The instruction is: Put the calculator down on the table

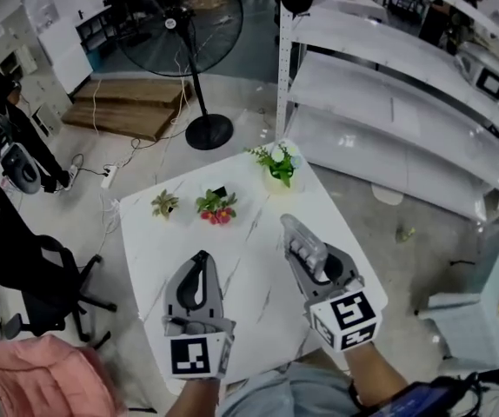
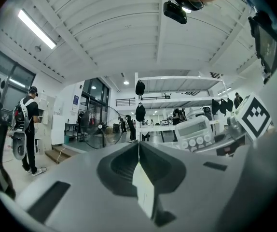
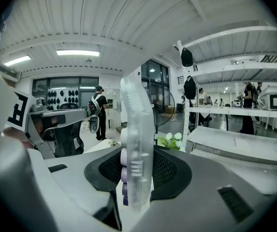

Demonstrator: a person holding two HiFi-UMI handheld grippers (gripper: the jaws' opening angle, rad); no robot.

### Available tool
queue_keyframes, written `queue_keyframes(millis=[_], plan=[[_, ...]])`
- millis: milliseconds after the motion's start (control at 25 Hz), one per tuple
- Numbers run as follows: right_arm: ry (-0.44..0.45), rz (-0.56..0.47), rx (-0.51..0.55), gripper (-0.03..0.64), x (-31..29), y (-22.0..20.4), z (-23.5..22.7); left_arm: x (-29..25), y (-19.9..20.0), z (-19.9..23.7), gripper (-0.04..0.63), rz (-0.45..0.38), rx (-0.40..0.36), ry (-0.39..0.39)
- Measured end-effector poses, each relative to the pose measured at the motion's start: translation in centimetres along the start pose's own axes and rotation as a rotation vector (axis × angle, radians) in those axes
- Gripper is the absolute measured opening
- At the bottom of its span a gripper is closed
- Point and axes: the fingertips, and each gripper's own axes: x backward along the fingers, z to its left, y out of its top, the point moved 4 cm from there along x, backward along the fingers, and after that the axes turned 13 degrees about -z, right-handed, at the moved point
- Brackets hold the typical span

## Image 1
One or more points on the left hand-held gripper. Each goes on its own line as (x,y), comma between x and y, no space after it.
(188,359)

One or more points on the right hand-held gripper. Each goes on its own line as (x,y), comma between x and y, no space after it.
(349,315)

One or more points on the person's left forearm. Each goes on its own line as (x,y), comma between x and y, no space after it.
(197,398)

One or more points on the person's right forearm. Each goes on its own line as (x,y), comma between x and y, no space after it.
(375,372)

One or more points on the white marble table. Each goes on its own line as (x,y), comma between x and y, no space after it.
(241,276)

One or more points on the red flower potted plant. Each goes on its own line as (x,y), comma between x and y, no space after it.
(217,209)

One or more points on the small succulent potted plant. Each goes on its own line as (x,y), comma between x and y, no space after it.
(164,204)

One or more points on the white flower plant in pot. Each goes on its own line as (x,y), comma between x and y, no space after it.
(277,167)

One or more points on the person's grey clothing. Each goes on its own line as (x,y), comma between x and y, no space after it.
(288,393)

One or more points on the white power strip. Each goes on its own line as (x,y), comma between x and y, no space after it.
(109,177)

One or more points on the pale blue stool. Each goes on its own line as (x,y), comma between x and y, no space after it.
(467,328)

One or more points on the black office chair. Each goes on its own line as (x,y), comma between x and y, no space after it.
(36,276)

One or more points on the pink padded jacket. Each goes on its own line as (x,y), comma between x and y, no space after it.
(41,380)

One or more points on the white metal shelving rack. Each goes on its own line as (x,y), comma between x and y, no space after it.
(384,102)

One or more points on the black standing fan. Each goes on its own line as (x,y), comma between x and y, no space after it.
(199,102)

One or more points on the wooden pallet platform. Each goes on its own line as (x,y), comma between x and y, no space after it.
(128,107)

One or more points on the white grey padded device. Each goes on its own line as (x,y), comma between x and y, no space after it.
(21,167)

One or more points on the white microwave oven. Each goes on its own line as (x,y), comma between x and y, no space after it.
(490,81)

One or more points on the white storage cabinet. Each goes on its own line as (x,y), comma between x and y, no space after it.
(64,50)

